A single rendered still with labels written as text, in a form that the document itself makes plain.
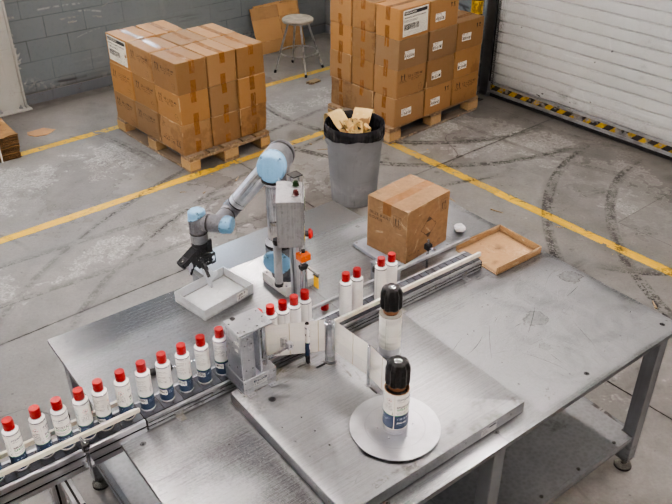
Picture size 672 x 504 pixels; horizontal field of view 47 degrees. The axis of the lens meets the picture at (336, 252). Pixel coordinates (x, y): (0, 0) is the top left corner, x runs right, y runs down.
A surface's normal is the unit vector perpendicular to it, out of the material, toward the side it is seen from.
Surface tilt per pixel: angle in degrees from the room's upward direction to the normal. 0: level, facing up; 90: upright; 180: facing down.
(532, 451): 3
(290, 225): 90
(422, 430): 0
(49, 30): 90
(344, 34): 89
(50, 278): 0
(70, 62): 90
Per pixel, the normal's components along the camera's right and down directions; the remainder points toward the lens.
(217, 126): 0.62, 0.40
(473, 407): 0.00, -0.84
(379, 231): -0.71, 0.38
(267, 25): 0.57, 0.11
